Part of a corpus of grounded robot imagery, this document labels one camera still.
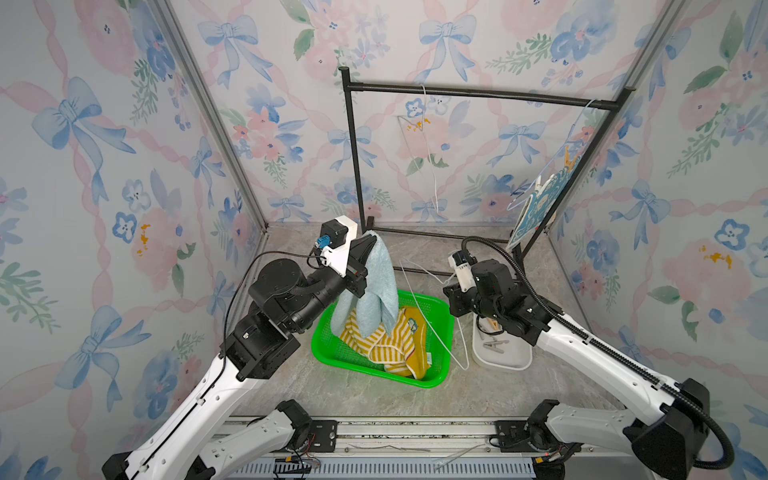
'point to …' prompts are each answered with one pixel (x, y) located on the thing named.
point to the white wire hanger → (429, 148)
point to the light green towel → (380, 301)
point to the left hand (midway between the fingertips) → (372, 237)
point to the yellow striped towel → (404, 352)
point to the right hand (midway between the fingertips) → (447, 288)
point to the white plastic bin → (518, 353)
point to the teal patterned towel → (541, 205)
